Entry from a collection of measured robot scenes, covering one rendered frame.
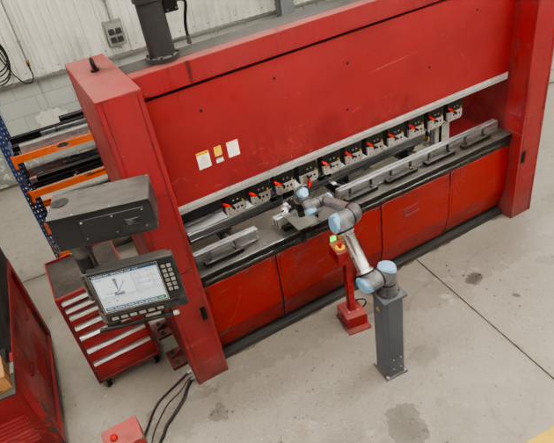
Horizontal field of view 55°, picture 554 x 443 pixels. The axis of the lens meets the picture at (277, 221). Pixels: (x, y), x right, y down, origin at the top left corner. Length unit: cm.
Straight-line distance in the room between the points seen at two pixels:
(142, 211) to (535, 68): 338
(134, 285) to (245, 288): 126
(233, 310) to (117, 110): 181
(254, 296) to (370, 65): 187
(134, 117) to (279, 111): 104
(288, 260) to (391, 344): 97
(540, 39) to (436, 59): 88
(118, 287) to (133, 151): 75
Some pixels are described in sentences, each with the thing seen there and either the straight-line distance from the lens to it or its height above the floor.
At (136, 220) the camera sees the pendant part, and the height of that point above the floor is 184.
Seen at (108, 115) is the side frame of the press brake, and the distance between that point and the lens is 297.
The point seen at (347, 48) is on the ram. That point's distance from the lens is 377.
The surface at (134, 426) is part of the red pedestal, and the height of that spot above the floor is 80.
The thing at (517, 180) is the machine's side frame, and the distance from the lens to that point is 532.
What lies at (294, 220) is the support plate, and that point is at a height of 100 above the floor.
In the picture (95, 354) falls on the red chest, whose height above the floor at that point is 41.
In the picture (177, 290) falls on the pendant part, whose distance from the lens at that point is 297.
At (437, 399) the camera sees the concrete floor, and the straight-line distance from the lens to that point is 400.
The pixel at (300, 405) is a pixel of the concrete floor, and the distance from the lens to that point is 400.
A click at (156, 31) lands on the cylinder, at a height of 248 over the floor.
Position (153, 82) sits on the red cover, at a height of 224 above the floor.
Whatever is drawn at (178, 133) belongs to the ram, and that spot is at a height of 189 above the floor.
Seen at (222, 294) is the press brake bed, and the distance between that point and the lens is 393.
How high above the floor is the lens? 325
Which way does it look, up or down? 35 degrees down
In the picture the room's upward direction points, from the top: 10 degrees counter-clockwise
